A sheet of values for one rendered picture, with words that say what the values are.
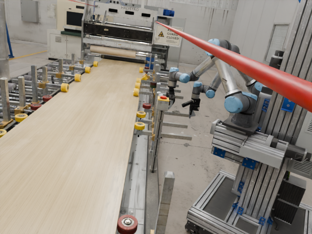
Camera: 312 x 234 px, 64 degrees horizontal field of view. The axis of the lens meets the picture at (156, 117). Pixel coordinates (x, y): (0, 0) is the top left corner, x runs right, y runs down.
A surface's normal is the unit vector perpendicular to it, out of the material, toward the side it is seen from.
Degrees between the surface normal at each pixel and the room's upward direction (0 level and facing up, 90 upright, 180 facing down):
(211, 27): 90
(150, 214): 0
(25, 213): 0
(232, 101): 96
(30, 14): 90
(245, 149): 90
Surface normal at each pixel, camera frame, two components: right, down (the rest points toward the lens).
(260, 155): -0.53, 0.24
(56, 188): 0.13, -0.93
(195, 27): -0.04, 0.36
